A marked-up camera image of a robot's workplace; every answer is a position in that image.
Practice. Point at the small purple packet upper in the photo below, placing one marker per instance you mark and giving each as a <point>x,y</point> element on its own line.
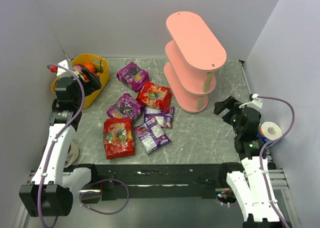
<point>163,117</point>

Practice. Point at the small purple packet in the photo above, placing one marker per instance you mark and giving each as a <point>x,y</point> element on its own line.
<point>163,117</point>
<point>151,135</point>

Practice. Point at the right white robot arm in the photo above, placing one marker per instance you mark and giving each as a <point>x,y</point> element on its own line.
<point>252,187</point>

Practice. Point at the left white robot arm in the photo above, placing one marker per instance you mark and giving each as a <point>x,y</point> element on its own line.
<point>51,192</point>

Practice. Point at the toy orange pumpkin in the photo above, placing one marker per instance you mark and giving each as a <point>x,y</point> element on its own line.
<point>90,67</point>

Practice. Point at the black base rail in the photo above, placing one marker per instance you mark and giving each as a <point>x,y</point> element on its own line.
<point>159,180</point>

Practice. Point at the purple candy bag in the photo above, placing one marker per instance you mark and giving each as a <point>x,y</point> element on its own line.
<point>126,107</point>
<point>133,76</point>

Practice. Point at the small purple packet lower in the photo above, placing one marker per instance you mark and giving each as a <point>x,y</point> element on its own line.
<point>151,135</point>

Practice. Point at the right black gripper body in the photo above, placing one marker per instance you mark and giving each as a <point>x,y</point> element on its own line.
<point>230,110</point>

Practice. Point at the toy purple onion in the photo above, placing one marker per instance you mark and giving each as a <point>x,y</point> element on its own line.
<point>78,68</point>

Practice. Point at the red candy bag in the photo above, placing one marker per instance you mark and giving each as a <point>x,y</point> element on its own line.
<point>118,138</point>
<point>154,96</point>

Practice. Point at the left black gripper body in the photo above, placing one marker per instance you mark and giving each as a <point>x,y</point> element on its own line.
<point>87,78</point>

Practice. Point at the white toilet paper roll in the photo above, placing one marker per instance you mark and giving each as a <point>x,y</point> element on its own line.
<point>269,131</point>

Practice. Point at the yellow plastic basket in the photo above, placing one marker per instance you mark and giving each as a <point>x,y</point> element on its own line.
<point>102,71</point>

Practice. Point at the pink three-tier shelf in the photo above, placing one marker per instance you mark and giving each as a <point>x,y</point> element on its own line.
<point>194,55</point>

